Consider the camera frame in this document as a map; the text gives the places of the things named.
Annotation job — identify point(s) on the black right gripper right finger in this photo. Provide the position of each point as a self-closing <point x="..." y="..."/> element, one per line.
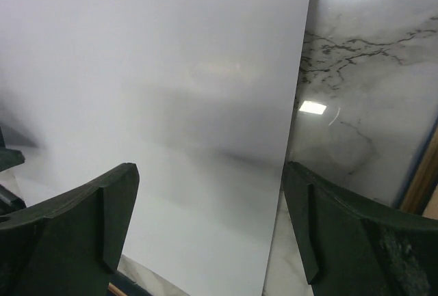
<point x="352" y="245"/>

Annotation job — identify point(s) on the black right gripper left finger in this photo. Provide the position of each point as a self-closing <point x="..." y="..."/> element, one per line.
<point x="70" y="244"/>

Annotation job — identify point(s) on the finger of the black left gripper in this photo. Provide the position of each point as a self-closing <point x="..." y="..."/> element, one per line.
<point x="9" y="157"/>

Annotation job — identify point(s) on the photo print with balloons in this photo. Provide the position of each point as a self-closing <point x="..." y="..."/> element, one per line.
<point x="197" y="93"/>

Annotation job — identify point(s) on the clear acrylic sheet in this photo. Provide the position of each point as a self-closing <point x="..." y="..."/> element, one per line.
<point x="365" y="114"/>

